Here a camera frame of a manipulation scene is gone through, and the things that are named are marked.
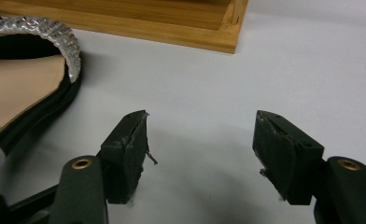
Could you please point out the wooden shoe rack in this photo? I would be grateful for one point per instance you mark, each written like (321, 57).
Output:
(159, 21)

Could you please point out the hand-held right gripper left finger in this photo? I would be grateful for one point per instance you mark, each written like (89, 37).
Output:
(125, 155)

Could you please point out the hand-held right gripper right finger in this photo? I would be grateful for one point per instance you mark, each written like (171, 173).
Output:
(284, 155)

